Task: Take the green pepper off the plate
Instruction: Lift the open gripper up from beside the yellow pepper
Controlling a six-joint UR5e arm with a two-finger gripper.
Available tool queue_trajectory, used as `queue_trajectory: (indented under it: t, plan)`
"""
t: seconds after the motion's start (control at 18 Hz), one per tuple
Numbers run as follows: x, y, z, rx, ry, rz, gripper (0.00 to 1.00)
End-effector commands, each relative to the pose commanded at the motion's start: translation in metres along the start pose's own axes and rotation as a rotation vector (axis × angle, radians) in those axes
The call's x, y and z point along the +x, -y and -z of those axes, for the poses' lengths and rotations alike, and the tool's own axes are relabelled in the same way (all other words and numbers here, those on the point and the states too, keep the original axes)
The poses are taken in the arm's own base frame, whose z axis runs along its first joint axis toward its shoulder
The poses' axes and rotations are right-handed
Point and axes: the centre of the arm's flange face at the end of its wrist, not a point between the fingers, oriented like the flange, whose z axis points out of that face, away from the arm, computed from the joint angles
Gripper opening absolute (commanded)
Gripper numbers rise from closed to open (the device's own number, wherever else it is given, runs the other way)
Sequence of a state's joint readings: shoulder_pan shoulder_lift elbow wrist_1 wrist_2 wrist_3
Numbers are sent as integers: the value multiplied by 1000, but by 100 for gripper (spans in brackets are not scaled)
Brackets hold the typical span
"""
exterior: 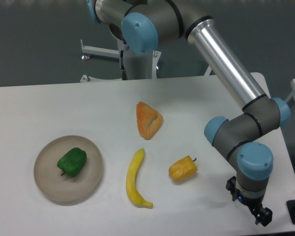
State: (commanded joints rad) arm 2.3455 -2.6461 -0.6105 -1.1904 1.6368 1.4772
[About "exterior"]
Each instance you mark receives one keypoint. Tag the beige round plate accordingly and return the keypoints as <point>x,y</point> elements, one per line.
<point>65,190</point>

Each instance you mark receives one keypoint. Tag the orange toy fruit segment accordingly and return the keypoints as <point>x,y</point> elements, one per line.
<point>149,120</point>

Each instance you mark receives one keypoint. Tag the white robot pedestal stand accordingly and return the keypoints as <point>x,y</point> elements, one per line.
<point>133,66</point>

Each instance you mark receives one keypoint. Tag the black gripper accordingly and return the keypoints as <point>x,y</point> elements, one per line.
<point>251,199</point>

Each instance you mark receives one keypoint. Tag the green toy bell pepper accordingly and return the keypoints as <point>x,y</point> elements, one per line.
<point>72,162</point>

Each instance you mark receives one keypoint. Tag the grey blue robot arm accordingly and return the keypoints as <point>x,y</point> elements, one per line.
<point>145,25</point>

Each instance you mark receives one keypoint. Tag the yellow toy bell pepper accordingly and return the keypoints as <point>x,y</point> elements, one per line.
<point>183,169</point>

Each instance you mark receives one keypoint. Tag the yellow toy banana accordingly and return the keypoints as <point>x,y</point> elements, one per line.
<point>131,189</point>

